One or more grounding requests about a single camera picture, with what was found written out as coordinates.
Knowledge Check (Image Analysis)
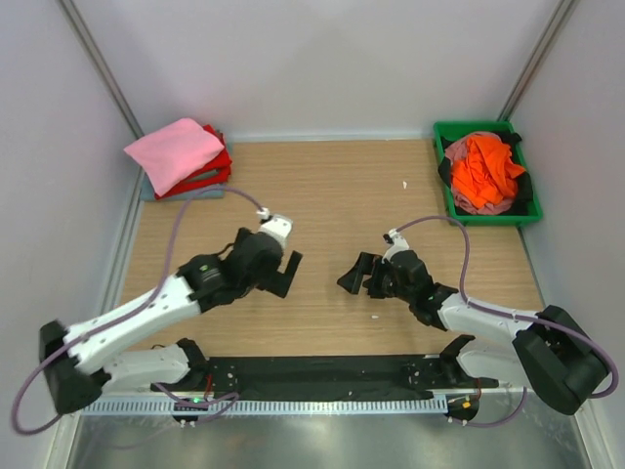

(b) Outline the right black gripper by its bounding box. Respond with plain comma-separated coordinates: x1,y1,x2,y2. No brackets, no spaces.
337,251,414,304

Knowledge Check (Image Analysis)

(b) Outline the pink t shirt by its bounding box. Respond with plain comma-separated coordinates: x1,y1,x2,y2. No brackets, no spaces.
124,118,225,196

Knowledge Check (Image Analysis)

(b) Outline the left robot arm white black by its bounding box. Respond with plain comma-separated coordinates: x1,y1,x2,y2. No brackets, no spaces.
39,216,302,415

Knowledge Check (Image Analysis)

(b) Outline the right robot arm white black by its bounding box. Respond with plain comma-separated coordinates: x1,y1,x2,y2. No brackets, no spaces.
337,250,614,415

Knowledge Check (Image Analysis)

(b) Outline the red folded t shirt lower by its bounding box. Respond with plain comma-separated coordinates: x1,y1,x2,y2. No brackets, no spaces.
153,166,231,200

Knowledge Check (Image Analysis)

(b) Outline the red folded t shirt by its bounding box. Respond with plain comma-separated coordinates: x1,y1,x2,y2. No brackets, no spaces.
153,166,231,200
183,124,231,184

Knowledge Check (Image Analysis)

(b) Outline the red folded t shirt top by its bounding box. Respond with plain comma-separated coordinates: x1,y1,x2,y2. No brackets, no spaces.
183,124,231,184

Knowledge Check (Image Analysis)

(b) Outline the grey folded t shirt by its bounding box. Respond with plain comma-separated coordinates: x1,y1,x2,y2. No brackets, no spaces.
139,176,225,202

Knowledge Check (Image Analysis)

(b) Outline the orange t shirt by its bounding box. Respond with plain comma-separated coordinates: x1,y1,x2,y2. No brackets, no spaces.
451,136,526,207

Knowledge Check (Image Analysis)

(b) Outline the green plastic bin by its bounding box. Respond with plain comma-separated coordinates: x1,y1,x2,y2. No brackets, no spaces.
434,120,543,228

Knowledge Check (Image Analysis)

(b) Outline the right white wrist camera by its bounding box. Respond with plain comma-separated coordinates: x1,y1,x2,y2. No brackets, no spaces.
383,229,410,261

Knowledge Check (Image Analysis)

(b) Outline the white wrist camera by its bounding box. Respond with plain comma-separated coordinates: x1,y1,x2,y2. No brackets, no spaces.
256,207,293,250
383,229,410,261

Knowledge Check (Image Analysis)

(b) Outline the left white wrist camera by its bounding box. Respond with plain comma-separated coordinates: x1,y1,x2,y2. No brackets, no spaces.
256,207,293,250

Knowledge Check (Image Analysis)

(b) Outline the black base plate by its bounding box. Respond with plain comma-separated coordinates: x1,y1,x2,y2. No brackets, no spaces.
165,355,498,402

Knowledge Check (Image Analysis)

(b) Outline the white slotted cable duct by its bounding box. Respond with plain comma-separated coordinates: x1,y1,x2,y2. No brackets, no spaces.
82,395,447,417

